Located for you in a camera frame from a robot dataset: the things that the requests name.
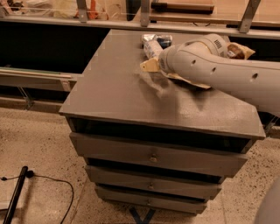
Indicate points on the top grey drawer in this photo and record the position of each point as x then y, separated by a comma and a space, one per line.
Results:
209, 162

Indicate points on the metal railing frame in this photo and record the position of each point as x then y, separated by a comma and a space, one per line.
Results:
124, 15

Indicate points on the black pole on floor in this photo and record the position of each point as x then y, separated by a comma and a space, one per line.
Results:
15, 196

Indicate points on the middle grey drawer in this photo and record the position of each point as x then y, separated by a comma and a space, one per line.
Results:
148, 182

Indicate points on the clear plastic water bottle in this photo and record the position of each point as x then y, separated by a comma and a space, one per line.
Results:
152, 49

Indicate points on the bottom grey drawer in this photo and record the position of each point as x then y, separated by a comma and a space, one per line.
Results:
151, 200

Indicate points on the grey drawer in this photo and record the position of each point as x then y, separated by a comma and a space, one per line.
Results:
151, 200
148, 182
209, 162

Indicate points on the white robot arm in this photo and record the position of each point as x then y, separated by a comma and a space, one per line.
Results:
205, 61

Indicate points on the yellow brown chip bag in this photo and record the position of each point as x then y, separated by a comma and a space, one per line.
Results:
237, 50

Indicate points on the dark wooden bench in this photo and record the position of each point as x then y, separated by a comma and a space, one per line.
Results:
223, 12

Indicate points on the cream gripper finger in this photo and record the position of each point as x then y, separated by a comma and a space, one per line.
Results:
151, 65

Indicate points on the redbull can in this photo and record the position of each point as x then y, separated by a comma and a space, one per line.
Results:
164, 40

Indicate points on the low metal shelf rail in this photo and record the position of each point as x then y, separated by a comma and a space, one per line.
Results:
35, 89

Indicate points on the grey drawer cabinet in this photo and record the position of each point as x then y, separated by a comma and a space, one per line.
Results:
115, 99

